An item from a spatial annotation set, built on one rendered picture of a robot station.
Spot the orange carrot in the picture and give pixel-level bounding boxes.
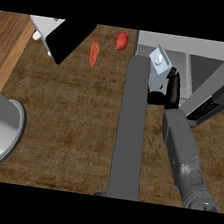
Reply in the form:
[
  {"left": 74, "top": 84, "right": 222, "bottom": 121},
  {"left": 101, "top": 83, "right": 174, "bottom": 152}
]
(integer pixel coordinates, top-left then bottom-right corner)
[{"left": 87, "top": 37, "right": 103, "bottom": 70}]

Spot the dark grey microwave door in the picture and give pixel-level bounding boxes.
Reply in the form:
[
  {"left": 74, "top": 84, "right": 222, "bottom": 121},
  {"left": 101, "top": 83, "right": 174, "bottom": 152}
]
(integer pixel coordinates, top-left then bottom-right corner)
[{"left": 92, "top": 51, "right": 159, "bottom": 202}]

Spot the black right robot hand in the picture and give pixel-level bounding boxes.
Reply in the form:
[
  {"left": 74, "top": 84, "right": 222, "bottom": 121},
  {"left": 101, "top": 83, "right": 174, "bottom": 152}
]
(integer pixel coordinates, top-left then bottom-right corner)
[{"left": 145, "top": 64, "right": 186, "bottom": 112}]

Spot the pale blue milk carton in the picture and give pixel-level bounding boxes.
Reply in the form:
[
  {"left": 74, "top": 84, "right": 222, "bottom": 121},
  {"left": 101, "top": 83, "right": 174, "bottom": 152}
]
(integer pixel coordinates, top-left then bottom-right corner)
[{"left": 143, "top": 43, "right": 177, "bottom": 95}]

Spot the white appliance body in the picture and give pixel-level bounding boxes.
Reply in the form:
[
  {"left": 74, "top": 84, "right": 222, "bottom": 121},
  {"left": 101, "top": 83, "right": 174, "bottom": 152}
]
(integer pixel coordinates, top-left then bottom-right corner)
[{"left": 24, "top": 14, "right": 66, "bottom": 59}]

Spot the black appliance door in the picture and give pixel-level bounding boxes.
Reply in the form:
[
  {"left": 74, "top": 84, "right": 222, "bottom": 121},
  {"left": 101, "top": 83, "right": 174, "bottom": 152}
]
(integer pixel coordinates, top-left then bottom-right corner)
[{"left": 42, "top": 16, "right": 98, "bottom": 71}]

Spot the grey microwave body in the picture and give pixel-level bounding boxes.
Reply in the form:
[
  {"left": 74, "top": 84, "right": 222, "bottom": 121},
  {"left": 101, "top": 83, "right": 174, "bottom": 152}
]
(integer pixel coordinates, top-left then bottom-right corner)
[{"left": 125, "top": 29, "right": 224, "bottom": 132}]

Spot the red potato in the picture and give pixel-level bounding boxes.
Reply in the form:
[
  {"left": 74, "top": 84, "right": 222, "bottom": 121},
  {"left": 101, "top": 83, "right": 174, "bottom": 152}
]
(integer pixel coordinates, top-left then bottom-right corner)
[{"left": 113, "top": 30, "right": 131, "bottom": 53}]

